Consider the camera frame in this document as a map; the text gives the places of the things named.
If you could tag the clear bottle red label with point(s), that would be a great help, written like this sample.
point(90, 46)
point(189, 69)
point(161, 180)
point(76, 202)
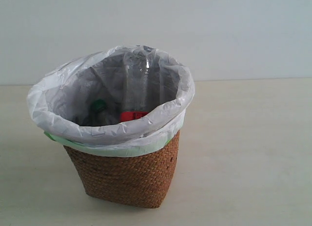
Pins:
point(135, 90)

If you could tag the clear bottle green label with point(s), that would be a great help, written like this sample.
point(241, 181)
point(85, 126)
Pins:
point(101, 113)

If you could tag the woven brown wicker basket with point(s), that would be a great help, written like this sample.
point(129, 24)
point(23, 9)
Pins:
point(141, 181)

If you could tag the white plastic bin liner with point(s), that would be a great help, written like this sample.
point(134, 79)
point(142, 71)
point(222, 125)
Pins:
point(60, 101)

